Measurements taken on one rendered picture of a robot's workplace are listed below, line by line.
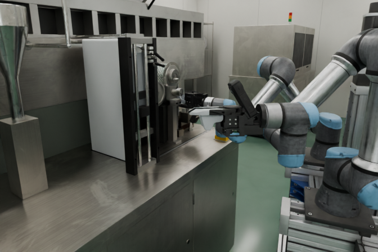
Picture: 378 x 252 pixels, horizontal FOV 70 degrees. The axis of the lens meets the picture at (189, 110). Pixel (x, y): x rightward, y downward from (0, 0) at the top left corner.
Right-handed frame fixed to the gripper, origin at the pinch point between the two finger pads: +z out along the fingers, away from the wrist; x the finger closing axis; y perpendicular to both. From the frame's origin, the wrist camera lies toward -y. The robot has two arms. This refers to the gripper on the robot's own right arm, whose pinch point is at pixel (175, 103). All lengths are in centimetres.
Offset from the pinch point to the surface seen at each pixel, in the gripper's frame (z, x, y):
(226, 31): 186, -444, 56
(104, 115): 10.2, 41.3, 0.9
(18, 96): 7, 78, 16
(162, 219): -29, 48, -34
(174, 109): -6.5, 10.2, -0.9
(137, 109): -14.2, 44.6, 7.4
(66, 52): 31, 44, 29
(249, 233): -29, -54, -109
